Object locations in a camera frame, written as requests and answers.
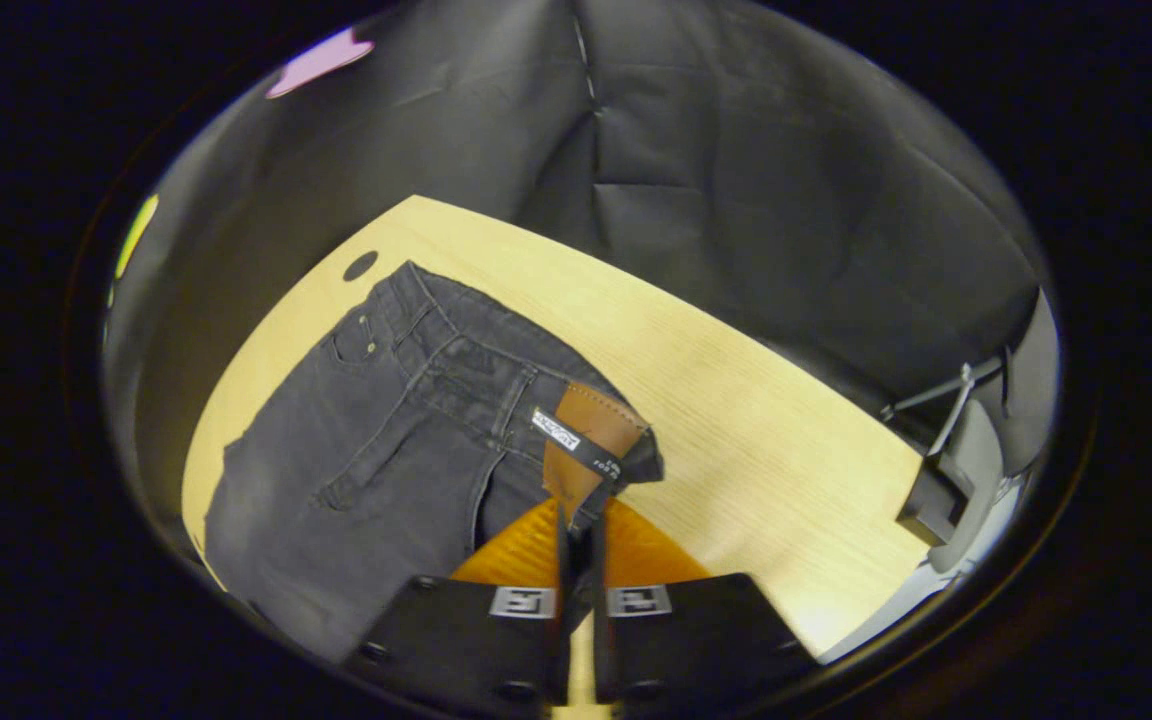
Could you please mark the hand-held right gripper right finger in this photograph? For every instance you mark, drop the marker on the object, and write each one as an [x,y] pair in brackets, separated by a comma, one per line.
[696,630]

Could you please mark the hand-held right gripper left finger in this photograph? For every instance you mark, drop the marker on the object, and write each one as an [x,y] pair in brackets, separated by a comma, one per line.
[466,630]

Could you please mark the black jeans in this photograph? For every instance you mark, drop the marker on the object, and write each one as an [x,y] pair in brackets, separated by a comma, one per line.
[386,450]

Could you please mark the black backdrop cloth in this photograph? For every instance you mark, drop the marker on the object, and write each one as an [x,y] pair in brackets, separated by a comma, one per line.
[736,200]

